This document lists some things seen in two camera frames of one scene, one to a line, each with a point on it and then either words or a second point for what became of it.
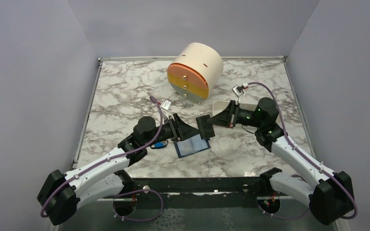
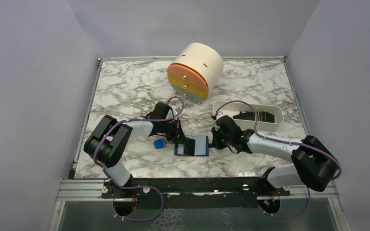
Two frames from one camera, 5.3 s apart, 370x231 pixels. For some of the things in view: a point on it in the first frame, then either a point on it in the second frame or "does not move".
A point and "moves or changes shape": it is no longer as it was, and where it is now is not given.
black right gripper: x=227 y=118 to x=215 y=131
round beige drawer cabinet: x=195 y=72 does not move
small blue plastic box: x=159 y=145 does not move
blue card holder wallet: x=190 y=145 moves or changes shape
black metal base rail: x=197 y=193 does not move
